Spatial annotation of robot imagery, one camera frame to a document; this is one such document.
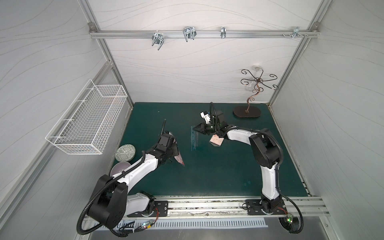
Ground small pink ruler set pouch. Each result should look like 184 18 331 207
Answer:
210 135 224 147

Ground blue transparent straight ruler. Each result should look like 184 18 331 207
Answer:
191 126 199 151

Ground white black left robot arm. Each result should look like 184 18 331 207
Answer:
77 140 184 234

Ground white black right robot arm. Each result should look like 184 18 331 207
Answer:
193 123 284 215

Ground patterned ceramic bowl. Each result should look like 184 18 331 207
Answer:
115 144 136 162

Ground plain purple bowl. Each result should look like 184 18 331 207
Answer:
110 162 131 176

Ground metal clamp hook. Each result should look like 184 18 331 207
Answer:
282 27 309 39
152 33 164 51
183 27 197 42
221 27 227 39

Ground aluminium top crossbar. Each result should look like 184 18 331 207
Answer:
90 29 321 39

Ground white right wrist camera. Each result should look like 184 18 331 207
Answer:
201 111 212 125

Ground copper wire jewelry stand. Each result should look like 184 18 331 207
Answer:
233 67 279 119

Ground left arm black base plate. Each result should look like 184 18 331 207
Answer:
127 200 169 218

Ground right black corrugated cable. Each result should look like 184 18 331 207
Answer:
209 101 304 235

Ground white perforated cable duct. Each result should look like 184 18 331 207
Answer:
91 217 269 231

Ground white wire basket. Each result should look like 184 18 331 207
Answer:
45 80 128 155

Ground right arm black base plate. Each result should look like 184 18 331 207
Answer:
242 199 288 216

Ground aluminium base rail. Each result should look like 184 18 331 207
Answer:
156 196 331 219

